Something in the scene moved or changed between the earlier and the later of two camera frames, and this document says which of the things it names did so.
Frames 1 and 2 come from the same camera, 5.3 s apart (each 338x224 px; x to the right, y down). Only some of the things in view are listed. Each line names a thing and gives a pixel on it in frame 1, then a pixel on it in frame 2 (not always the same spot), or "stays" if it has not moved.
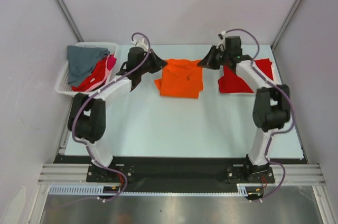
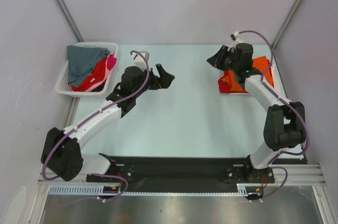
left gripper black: (158, 63) to (163, 81)
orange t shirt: (180, 78) to (261, 63)
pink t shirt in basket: (111, 61) stays
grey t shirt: (81, 61) stays
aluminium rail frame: (76, 175) stays
